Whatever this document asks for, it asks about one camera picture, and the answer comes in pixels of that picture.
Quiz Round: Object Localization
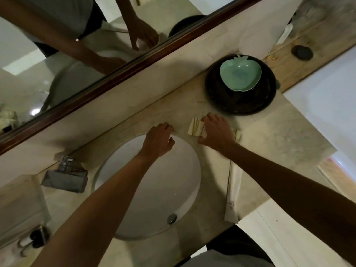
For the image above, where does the white sink basin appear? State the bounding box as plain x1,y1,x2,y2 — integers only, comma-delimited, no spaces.
92,133,202,241

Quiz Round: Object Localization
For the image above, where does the black round bowl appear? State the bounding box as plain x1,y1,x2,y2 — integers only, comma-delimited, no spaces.
205,54,277,116

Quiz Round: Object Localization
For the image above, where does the chrome square faucet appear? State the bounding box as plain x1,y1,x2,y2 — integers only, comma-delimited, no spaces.
41,156,89,194

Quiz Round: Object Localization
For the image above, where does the wooden framed mirror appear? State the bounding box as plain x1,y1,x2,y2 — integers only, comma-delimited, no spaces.
0,0,263,156

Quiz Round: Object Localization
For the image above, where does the transparent tray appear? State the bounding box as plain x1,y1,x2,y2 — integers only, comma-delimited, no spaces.
0,174,52,267

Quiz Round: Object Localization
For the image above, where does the small dark toiletry bottle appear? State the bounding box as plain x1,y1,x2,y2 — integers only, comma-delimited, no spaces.
18,229,46,248
21,239,50,258

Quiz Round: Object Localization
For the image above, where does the person's left hand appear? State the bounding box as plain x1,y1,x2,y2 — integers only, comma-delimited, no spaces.
140,122,176,161

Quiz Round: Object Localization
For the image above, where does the dark round stopper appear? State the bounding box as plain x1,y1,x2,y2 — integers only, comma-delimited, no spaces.
291,44,314,62

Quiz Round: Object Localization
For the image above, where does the person's right forearm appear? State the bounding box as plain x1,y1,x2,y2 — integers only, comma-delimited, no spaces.
222,141,356,266

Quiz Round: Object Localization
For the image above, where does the brown stone bathtub ledge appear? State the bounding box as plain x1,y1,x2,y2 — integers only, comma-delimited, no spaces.
263,0,356,93

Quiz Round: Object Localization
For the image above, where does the long white toothbrush packet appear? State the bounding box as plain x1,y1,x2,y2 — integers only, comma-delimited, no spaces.
224,159,244,223

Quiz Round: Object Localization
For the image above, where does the green apple-shaped dish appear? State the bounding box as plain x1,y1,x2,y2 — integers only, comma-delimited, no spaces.
220,54,263,93

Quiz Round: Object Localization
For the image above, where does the white hanging towel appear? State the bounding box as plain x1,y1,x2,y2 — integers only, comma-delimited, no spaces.
238,0,305,62

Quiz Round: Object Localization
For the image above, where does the white bathtub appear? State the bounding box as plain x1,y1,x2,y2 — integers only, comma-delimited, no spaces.
283,47,356,170

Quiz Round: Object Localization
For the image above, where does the person's grey shirt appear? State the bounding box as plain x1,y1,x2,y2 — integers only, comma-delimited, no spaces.
181,250,276,267

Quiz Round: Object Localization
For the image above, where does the person's right hand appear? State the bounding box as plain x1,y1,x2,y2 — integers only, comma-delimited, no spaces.
197,112,237,156

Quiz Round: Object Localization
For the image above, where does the white bottle with black cap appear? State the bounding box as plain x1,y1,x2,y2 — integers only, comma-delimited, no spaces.
275,19,294,46

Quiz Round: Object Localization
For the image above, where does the person's left forearm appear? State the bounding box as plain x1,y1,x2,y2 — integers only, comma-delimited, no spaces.
30,151,156,267

